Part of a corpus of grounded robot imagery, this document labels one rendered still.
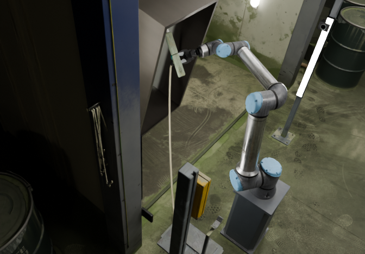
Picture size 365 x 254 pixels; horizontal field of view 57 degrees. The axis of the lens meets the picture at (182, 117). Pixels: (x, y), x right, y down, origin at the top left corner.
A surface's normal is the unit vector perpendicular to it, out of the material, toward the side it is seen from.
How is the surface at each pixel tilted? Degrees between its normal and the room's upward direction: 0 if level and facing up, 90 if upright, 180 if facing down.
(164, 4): 12
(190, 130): 0
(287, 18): 90
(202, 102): 0
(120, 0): 90
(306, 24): 90
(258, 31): 90
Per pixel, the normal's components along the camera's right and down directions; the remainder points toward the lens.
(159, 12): 0.24, -0.61
